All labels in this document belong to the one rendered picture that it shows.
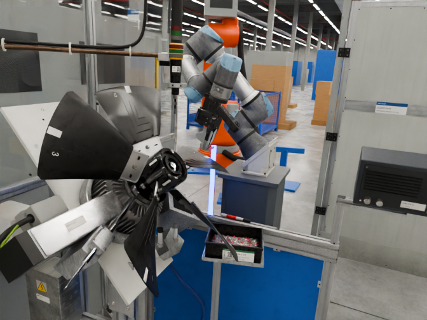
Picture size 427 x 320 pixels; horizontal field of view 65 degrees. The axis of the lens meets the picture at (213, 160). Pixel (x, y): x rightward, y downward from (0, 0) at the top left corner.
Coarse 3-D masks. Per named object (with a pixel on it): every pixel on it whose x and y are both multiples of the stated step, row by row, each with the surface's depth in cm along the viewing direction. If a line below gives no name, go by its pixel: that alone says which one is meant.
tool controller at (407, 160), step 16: (368, 160) 115; (384, 160) 114; (400, 160) 113; (416, 160) 113; (368, 176) 117; (384, 176) 114; (400, 176) 112; (416, 176) 110; (368, 192) 120; (384, 192) 117; (400, 192) 115; (416, 192) 113; (384, 208) 121; (400, 208) 118; (416, 208) 116
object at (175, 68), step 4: (172, 60) 101; (176, 60) 101; (180, 60) 101; (172, 64) 101; (176, 64) 101; (180, 64) 102; (172, 68) 101; (176, 68) 101; (180, 68) 102; (172, 72) 102; (176, 72) 102; (180, 72) 102; (172, 76) 102; (176, 76) 102; (180, 76) 103; (172, 80) 102; (176, 80) 102; (180, 80) 104; (172, 88) 103; (176, 88) 103; (172, 92) 104; (176, 92) 104
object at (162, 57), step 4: (160, 56) 99; (164, 56) 100; (160, 60) 99; (164, 60) 100; (160, 64) 100; (164, 64) 100; (168, 64) 100; (164, 68) 101; (168, 68) 101; (164, 72) 101; (168, 72) 101; (164, 76) 101; (168, 76) 102; (164, 80) 102; (168, 80) 102; (164, 84) 103; (168, 84) 101; (172, 84) 101; (176, 84) 101; (180, 84) 101; (184, 84) 102
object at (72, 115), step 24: (72, 96) 83; (72, 120) 82; (96, 120) 86; (48, 144) 78; (72, 144) 82; (96, 144) 86; (120, 144) 91; (48, 168) 78; (72, 168) 83; (96, 168) 88; (120, 168) 93
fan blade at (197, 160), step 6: (180, 150) 131; (186, 150) 132; (192, 150) 134; (180, 156) 124; (186, 156) 125; (192, 156) 126; (198, 156) 129; (186, 162) 116; (192, 162) 118; (198, 162) 120; (204, 162) 123; (210, 162) 127; (216, 162) 132; (210, 168) 119; (216, 168) 123; (222, 168) 128
